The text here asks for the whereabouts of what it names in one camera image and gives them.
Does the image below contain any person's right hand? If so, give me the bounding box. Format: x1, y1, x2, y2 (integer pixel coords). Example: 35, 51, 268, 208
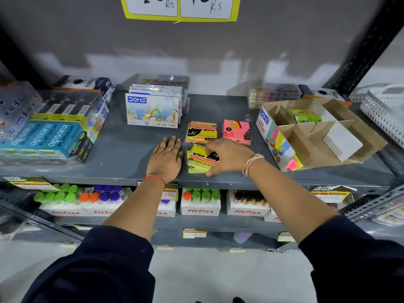
205, 138, 256, 177

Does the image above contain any person's left hand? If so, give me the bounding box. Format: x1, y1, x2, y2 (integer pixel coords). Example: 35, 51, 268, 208
146, 136, 184, 184

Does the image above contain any stack of yellow eraser boxes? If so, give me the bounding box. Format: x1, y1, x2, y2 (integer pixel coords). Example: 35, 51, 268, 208
186, 142, 220, 174

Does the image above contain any person's left forearm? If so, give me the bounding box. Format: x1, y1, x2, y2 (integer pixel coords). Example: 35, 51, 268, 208
102, 177, 168, 242

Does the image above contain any person's right forearm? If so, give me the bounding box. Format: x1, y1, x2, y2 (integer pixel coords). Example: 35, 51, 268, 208
247, 158, 340, 244

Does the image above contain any red thread wristband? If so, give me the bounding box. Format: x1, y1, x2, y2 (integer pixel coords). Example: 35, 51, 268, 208
144, 175, 167, 188

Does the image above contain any grey metal shelf rack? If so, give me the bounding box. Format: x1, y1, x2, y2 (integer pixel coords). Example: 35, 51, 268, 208
0, 0, 404, 253

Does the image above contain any yellow black eraser box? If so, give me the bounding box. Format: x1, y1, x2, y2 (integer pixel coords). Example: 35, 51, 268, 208
185, 121, 218, 144

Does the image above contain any white box of green-capped bottles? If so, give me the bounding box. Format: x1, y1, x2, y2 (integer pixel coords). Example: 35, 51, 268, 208
180, 187, 222, 217
33, 183, 93, 217

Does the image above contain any row of oil pastel boxes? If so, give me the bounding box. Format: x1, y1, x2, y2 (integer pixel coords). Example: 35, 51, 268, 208
125, 84, 184, 129

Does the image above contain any pink eraser box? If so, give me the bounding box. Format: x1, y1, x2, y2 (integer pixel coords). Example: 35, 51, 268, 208
222, 119, 252, 145

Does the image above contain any white box of brown bottles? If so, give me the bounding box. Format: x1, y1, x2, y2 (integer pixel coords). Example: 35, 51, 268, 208
226, 189, 271, 217

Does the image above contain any small white bottle box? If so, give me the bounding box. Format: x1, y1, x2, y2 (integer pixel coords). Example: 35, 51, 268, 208
264, 207, 282, 223
156, 199, 177, 218

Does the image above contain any clear pack of crayons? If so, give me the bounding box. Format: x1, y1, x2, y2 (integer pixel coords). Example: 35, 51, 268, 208
134, 73, 191, 114

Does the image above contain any white box of purple-capped bottles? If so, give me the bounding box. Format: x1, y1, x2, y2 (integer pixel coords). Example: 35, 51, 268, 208
78, 185, 132, 217

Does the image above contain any pale purple cup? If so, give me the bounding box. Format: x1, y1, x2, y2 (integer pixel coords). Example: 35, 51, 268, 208
233, 232, 254, 245

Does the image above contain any clear pack of colour pencils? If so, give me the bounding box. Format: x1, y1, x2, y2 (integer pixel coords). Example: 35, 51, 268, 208
248, 83, 302, 109

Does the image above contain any open cardboard display box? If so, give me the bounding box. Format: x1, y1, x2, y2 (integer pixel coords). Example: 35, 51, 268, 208
256, 98, 388, 171

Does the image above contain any clear pack of black markers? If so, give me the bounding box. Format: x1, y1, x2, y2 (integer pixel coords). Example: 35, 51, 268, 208
30, 90, 109, 142

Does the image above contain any green eraser packet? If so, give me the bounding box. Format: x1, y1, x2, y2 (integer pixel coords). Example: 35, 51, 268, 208
287, 109, 323, 124

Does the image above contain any stack of blue pencil boxes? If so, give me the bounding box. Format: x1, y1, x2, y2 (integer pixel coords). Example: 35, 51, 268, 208
0, 120, 85, 159

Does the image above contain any dark blue left sleeve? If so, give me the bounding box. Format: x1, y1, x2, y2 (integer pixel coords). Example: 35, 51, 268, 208
21, 225, 156, 303

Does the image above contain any dark blue sleeve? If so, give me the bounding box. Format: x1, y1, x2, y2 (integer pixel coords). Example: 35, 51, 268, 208
21, 225, 156, 303
298, 215, 404, 303

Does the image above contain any black orange marker box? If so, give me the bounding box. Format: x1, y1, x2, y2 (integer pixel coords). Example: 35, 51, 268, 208
298, 84, 352, 108

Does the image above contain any yellow framed price sign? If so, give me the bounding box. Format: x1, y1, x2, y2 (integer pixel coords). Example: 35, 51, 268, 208
120, 0, 242, 23

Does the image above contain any clear pack of pens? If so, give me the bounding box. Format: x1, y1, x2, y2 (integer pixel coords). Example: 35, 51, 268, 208
0, 81, 43, 141

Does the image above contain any dark blue right sleeve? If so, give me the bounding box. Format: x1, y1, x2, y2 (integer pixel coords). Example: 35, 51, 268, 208
298, 215, 404, 303

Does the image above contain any white plastic basket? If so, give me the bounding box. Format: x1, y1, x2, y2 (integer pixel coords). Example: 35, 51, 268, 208
360, 84, 404, 149

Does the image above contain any clear plastic packet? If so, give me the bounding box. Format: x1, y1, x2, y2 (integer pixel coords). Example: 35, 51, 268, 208
372, 206, 404, 226

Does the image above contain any beige thread bracelet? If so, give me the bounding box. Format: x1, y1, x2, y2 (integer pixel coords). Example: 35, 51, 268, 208
242, 153, 265, 178

